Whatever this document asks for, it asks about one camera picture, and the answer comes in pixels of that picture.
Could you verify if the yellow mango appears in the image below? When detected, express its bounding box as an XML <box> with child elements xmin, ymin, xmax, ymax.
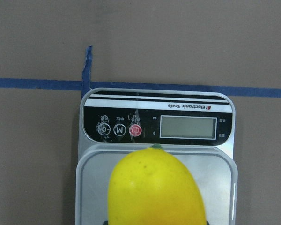
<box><xmin>107</xmin><ymin>144</ymin><xmax>207</xmax><ymax>225</ymax></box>

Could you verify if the silver electronic kitchen scale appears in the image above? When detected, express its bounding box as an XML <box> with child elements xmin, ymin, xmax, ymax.
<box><xmin>75</xmin><ymin>88</ymin><xmax>238</xmax><ymax>225</ymax></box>

